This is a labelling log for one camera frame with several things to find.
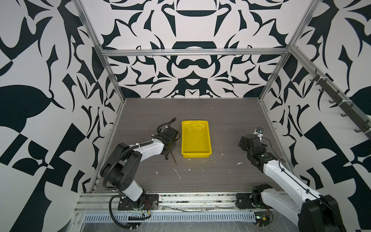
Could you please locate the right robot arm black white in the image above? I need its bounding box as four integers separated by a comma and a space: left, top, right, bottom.
236, 127, 346, 232

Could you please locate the yellow plastic bin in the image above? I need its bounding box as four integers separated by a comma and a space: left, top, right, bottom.
181, 120, 212, 159

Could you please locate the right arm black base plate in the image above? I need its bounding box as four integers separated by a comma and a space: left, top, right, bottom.
236, 193, 262, 209

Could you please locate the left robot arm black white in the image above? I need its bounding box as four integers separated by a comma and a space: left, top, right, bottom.
100, 127, 180, 207

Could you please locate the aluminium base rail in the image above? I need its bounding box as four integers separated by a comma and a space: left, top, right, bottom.
74, 192, 238, 213

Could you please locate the white slotted cable duct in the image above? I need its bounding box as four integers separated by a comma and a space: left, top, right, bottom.
83, 211, 256, 223

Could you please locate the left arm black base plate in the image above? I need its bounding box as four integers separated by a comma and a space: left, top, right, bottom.
118, 194, 159, 211

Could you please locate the black corrugated cable hose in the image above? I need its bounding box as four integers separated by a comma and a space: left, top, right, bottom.
108, 195, 146, 230

